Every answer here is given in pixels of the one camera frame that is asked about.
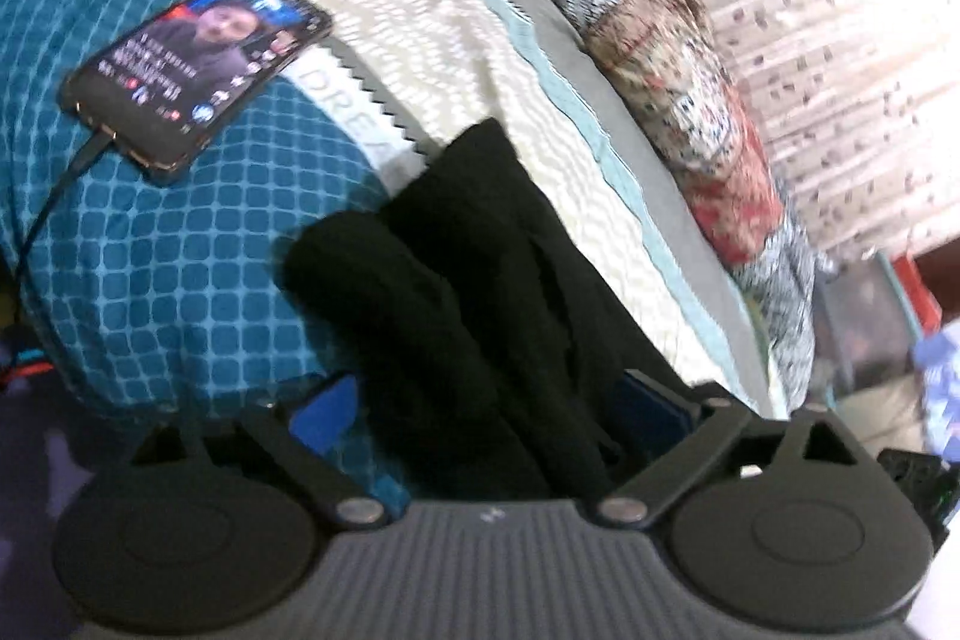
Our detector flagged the black pants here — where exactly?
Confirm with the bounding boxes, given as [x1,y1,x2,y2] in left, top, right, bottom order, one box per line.
[281,120,683,502]

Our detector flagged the patterned bed sheet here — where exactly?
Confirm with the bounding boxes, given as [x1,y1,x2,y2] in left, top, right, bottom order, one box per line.
[2,0,786,427]

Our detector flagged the smartphone with lit screen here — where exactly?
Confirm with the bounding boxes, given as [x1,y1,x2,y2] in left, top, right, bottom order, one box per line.
[59,0,334,185]

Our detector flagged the red floral quilt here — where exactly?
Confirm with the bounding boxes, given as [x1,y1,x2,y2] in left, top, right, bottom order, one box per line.
[551,0,817,408]

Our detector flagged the beige leaf-print curtain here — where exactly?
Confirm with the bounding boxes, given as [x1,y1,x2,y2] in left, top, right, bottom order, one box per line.
[701,0,958,262]

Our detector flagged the black charging cable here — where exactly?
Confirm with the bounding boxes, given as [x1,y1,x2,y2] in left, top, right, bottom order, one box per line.
[10,128,119,341]

